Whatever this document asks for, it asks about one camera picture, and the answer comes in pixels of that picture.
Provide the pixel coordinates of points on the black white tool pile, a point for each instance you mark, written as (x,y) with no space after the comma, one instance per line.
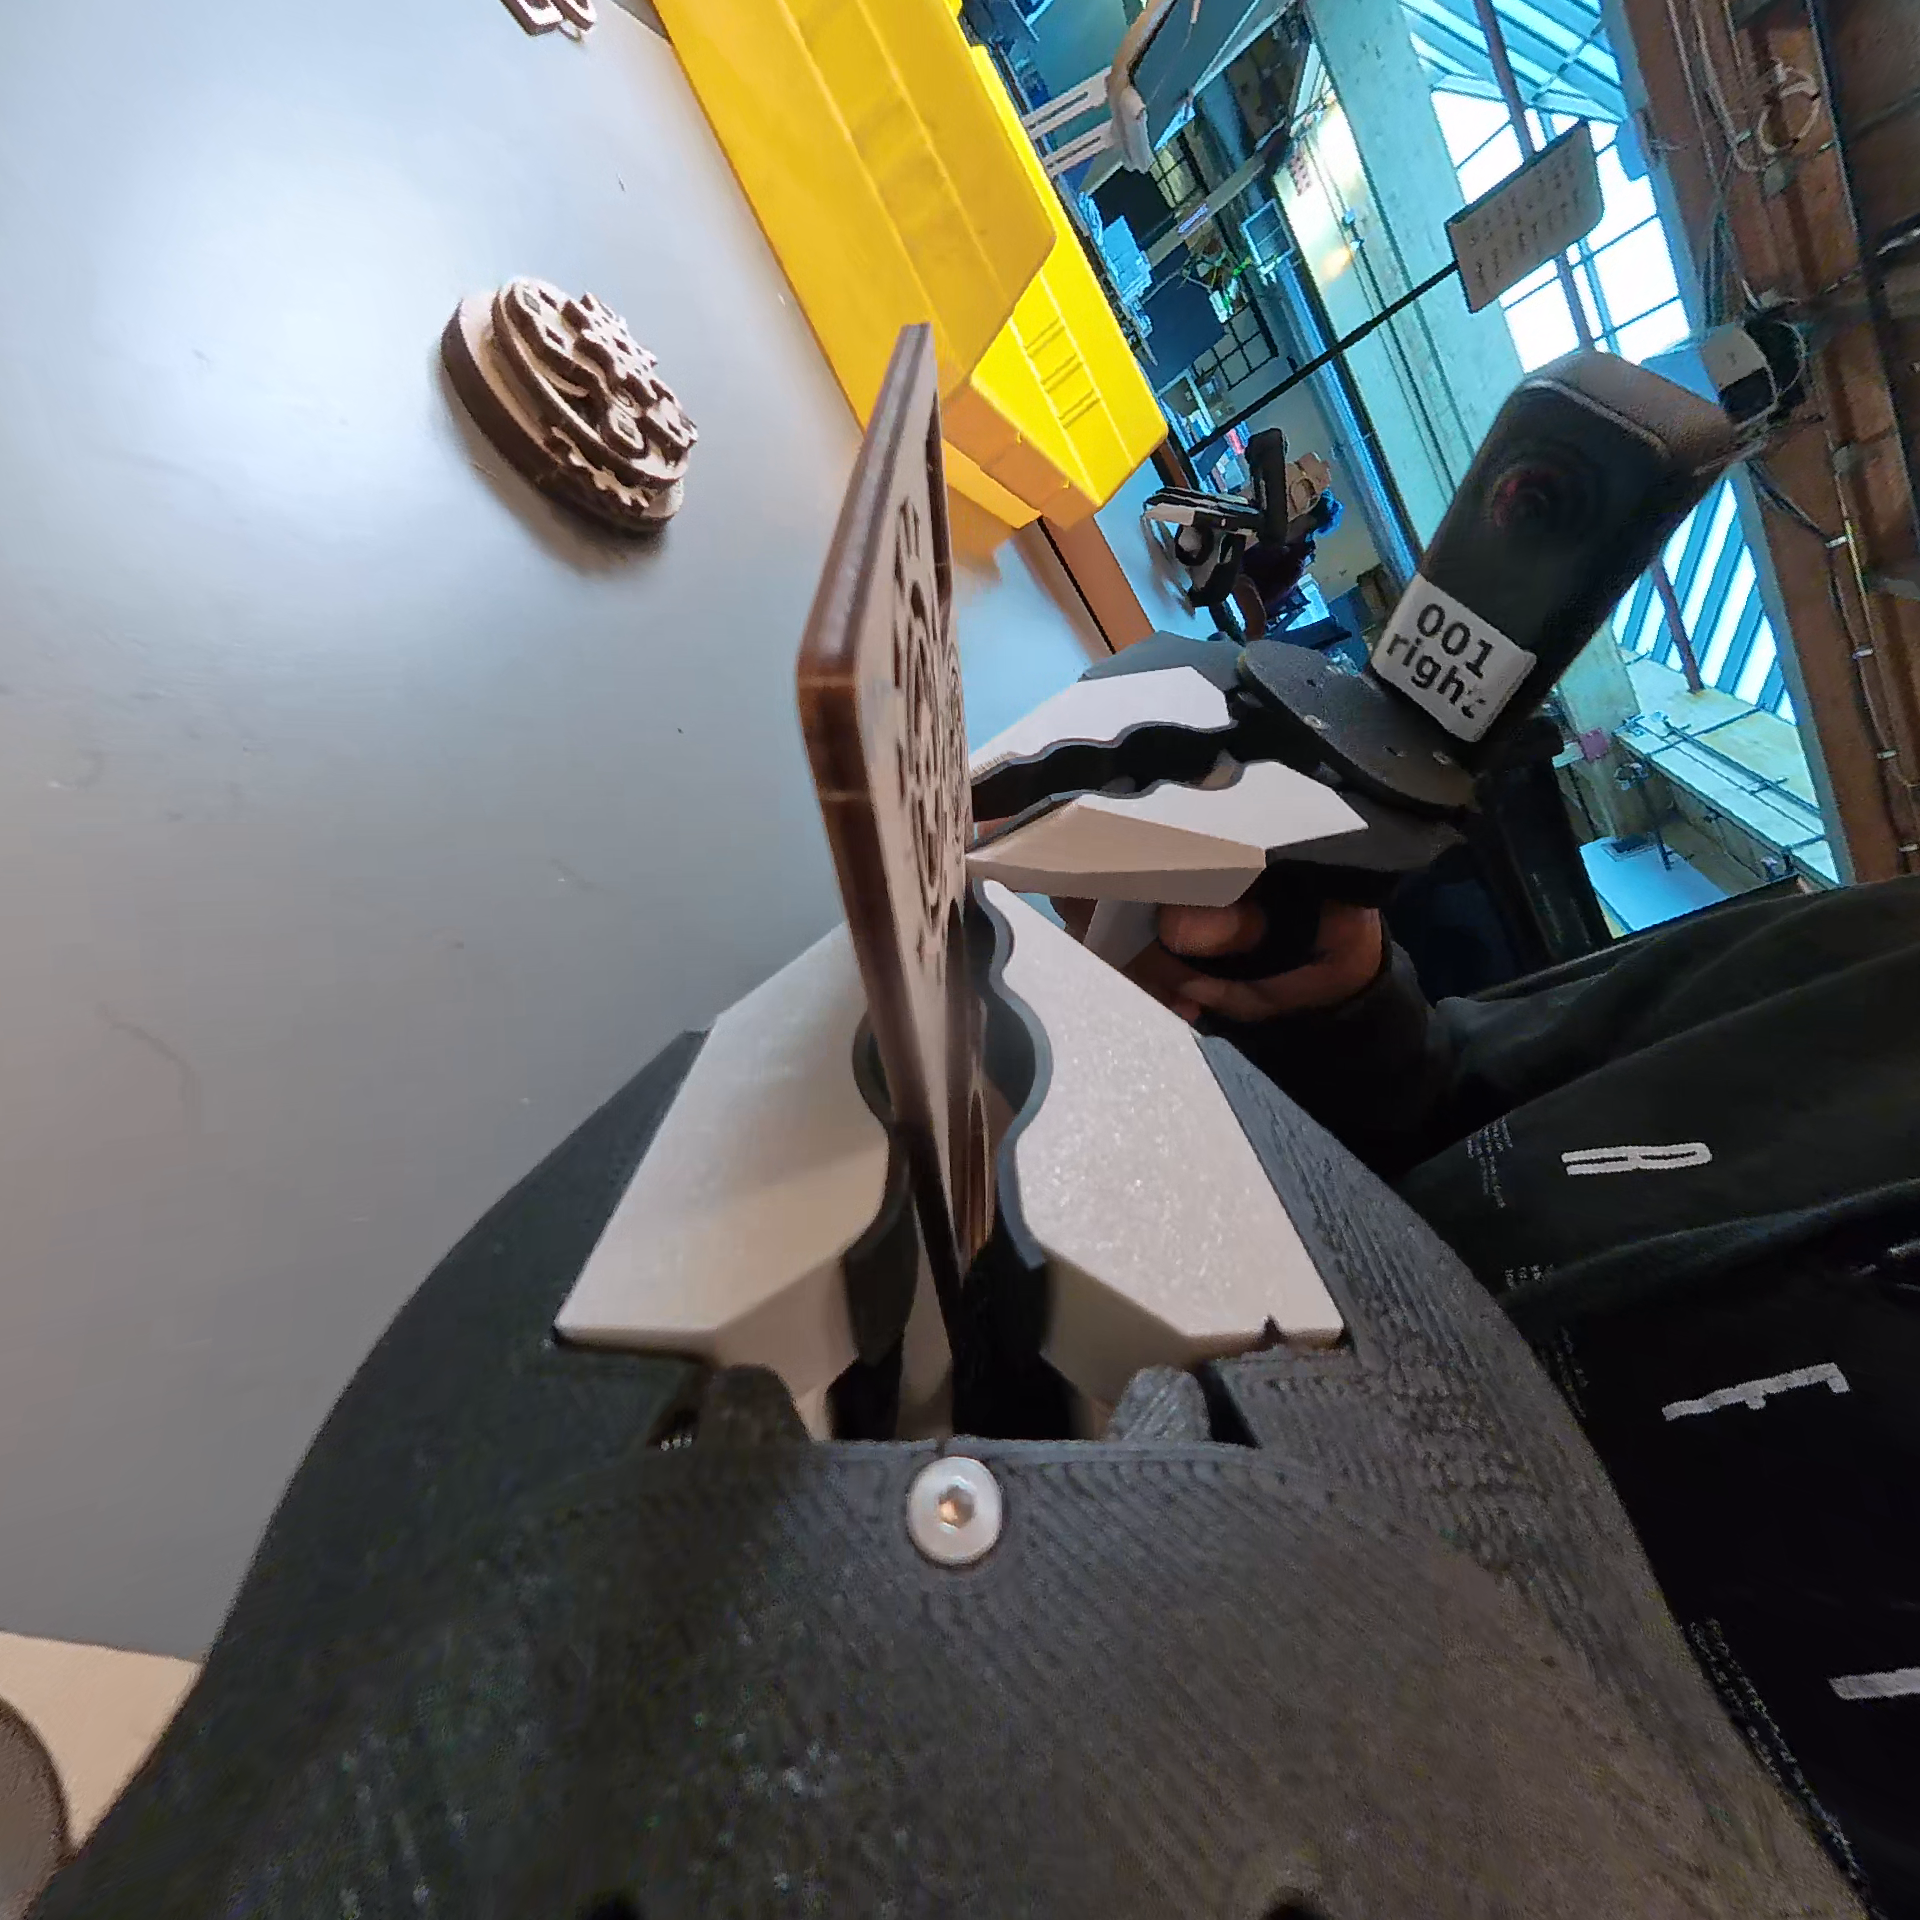
(1222,526)

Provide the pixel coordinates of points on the grey desk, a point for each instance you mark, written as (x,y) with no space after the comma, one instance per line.
(300,901)

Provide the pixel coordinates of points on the round wooden gear model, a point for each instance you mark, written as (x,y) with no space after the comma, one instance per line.
(575,406)

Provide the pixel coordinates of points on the small slotted wooden piece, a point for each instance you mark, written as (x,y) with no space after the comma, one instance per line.
(546,15)

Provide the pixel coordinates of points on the yellow plastic bin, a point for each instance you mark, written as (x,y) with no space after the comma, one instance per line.
(898,180)

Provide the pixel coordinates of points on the hanging white sign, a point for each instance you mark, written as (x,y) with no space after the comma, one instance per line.
(1522,218)

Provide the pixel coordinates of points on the person's right forearm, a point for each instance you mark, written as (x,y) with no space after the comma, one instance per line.
(1409,1050)

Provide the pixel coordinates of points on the black printed hoodie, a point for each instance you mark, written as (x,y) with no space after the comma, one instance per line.
(1695,1275)

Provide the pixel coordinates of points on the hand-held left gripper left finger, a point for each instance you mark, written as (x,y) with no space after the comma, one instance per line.
(719,1200)

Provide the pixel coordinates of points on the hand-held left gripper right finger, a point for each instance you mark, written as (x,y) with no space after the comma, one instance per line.
(1168,1200)

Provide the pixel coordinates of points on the person's right hand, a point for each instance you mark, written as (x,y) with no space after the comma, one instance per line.
(1288,992)

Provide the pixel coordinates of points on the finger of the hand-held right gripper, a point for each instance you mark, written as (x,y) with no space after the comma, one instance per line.
(1183,842)
(1124,713)

